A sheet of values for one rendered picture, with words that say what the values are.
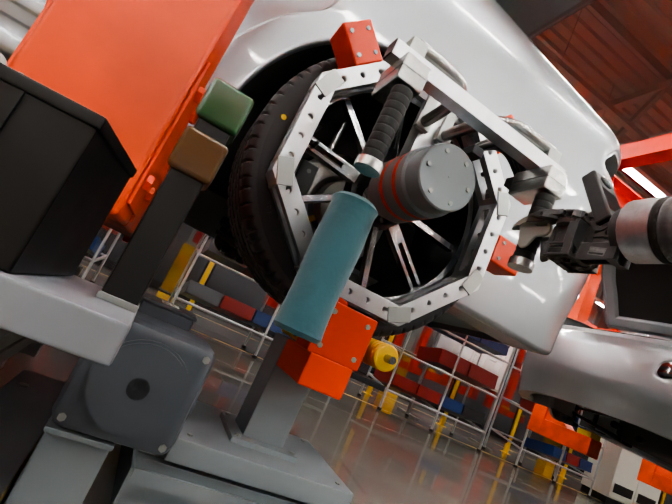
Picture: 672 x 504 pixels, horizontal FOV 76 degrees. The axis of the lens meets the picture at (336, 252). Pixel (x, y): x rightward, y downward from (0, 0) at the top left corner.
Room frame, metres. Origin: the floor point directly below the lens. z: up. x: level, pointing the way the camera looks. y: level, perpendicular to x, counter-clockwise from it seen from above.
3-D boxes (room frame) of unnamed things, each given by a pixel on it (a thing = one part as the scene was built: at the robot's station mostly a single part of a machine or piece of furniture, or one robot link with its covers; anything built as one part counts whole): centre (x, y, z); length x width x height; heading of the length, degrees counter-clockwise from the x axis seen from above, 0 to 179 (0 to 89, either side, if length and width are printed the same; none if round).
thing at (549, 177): (0.76, -0.30, 0.93); 0.09 x 0.05 x 0.05; 20
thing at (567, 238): (0.62, -0.35, 0.80); 0.12 x 0.08 x 0.09; 20
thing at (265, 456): (1.06, -0.01, 0.32); 0.40 x 0.30 x 0.28; 110
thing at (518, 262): (0.74, -0.31, 0.83); 0.04 x 0.04 x 0.16
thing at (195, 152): (0.37, 0.15, 0.59); 0.04 x 0.04 x 0.04; 20
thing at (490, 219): (0.90, -0.07, 0.85); 0.54 x 0.07 x 0.54; 110
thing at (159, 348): (0.86, 0.25, 0.26); 0.42 x 0.18 x 0.35; 20
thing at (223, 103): (0.37, 0.15, 0.64); 0.04 x 0.04 x 0.04; 20
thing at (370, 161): (0.62, 0.01, 0.83); 0.04 x 0.04 x 0.16
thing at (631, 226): (0.55, -0.38, 0.81); 0.10 x 0.05 x 0.09; 110
